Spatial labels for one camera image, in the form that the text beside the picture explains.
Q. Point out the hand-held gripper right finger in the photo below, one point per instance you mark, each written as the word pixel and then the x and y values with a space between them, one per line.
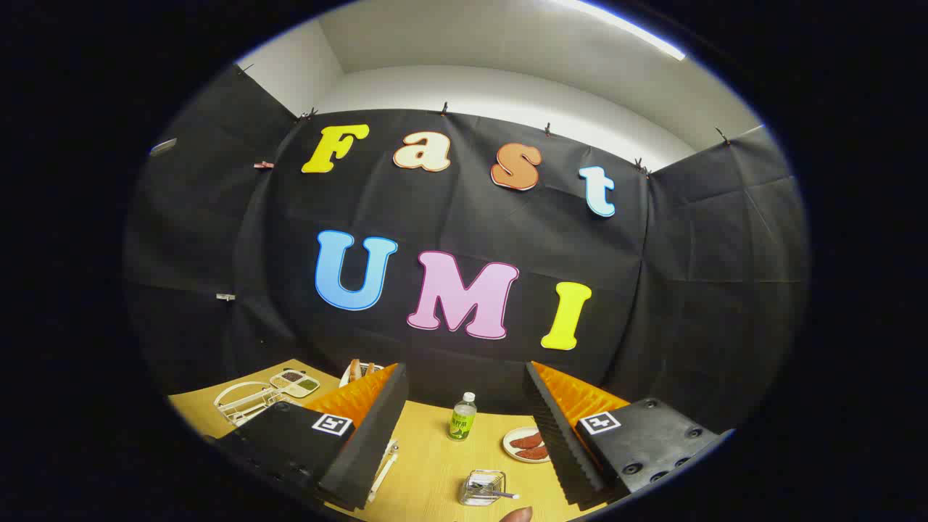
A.
pixel 554 435

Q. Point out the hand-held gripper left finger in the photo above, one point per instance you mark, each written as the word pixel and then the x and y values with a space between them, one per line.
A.
pixel 373 435

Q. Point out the blue patterned spoon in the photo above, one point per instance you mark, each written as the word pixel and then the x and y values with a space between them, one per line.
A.
pixel 502 495

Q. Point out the cream plate with meat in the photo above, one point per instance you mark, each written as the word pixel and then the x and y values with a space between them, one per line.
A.
pixel 516 451

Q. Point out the red meat piece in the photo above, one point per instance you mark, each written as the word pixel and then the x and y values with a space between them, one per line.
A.
pixel 525 440
pixel 535 453

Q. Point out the white toaster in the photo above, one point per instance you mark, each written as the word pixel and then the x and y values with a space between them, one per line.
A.
pixel 349 378

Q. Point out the green label drink bottle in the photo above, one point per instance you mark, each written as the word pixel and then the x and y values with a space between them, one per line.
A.
pixel 462 419

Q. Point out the small compartment tray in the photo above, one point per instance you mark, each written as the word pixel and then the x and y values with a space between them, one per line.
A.
pixel 293 382

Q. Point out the black backdrop cloth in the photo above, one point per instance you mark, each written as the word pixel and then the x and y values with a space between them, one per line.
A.
pixel 464 217

